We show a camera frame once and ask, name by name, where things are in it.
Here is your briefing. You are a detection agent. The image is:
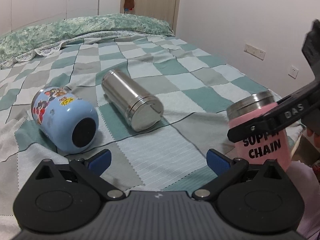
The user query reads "pink steel cup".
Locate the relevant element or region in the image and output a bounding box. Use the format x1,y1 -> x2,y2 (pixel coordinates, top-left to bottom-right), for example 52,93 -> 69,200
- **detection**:
227,90 -> 291,171

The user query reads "stainless steel tumbler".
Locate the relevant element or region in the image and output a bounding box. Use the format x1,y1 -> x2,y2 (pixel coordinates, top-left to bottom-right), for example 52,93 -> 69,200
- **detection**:
101,69 -> 164,132

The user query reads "blue cartoon cup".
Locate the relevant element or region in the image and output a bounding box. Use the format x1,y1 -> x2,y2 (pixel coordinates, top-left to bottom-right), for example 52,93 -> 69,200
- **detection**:
31,87 -> 99,154

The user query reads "green checkered bed blanket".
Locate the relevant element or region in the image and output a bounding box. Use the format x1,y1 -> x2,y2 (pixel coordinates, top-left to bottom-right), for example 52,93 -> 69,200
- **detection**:
1,33 -> 266,216

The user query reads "green floral duvet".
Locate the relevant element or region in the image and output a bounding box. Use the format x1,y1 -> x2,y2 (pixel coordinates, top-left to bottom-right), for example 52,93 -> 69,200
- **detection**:
1,14 -> 174,69

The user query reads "white wardrobe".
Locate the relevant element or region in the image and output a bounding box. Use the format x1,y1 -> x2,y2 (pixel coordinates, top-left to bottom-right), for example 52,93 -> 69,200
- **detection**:
1,0 -> 99,35

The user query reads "white wall socket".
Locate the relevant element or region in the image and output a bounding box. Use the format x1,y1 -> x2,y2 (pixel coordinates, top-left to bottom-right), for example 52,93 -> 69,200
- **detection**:
288,66 -> 299,79

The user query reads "white wall socket panel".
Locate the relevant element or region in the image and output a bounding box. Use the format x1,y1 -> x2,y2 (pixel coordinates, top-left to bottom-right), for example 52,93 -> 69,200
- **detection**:
244,44 -> 266,61

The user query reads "brown plush toy on handle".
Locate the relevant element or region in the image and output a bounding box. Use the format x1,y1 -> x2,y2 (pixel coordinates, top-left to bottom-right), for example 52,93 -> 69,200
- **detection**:
124,0 -> 135,12

